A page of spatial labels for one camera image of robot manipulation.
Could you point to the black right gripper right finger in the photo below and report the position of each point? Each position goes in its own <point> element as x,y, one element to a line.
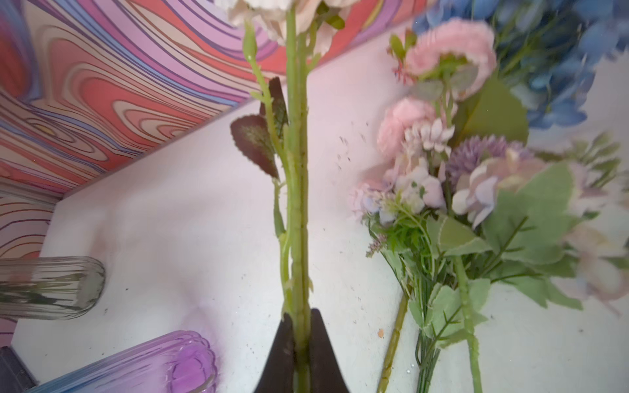
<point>326,376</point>

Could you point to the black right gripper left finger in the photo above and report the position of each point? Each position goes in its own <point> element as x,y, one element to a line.
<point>278,373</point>

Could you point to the purple blue glass vase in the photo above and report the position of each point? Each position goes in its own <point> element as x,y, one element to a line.
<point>180,361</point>

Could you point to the lilac mixed flower bunch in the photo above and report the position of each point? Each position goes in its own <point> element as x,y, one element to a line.
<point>545,216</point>

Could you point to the peach rose stem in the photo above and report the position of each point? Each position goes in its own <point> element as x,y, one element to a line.
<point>276,139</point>

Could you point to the clear ribbed glass vase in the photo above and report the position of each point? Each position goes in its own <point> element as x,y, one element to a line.
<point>50,288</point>

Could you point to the pink peony stem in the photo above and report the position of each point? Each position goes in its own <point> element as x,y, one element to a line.
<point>427,98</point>

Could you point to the blue hydrangea stem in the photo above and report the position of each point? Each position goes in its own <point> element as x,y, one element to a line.
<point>547,50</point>

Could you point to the dark blue notebook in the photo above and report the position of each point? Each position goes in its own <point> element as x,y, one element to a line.
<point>14,377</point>

